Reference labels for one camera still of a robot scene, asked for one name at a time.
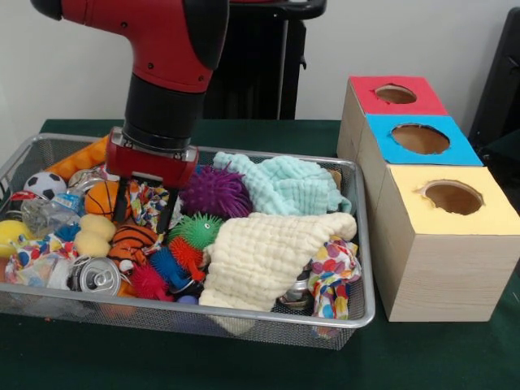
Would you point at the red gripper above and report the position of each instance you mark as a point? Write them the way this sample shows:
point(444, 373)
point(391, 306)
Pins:
point(150, 164)

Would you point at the orange tiger plush toy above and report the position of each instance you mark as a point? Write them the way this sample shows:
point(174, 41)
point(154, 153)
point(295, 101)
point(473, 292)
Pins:
point(132, 241)

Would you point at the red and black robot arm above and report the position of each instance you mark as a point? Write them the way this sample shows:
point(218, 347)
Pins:
point(162, 48)

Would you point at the silver mesh bin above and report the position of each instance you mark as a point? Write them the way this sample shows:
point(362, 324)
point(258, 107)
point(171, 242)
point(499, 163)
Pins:
point(122, 315)

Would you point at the wooden box with three holes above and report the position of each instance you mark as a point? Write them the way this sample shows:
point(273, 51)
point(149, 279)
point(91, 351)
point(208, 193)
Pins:
point(447, 276)

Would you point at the orange toy basketball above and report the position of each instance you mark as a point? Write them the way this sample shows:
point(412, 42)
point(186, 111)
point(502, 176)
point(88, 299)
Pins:
point(99, 201)

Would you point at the green spiky ball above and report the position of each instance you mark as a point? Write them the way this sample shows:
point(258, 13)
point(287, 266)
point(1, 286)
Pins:
point(195, 229)

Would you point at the purple spiky ball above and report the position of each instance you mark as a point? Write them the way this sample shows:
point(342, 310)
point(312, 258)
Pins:
point(219, 193)

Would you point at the orange plastic block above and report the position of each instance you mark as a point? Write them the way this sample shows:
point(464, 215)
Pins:
point(77, 160)

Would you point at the black and white soccer ball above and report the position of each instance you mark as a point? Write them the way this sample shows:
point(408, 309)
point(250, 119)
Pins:
point(44, 185)

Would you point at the cream waffle cloth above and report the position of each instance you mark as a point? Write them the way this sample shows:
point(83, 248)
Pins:
point(252, 256)

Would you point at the yellow ball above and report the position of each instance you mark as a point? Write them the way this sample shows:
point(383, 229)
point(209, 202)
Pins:
point(14, 235)

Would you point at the mint green cloth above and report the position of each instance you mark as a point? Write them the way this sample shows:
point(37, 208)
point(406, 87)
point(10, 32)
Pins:
point(284, 187)

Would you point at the dark green table cloth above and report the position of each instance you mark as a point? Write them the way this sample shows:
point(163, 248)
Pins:
point(243, 365)

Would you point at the polka dot cloth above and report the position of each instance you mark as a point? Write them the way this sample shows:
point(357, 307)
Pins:
point(331, 268)

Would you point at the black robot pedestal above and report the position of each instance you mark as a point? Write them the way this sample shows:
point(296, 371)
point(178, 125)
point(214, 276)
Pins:
point(260, 61)

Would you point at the black frame stand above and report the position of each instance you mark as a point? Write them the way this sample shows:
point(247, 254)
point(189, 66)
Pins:
point(499, 81)

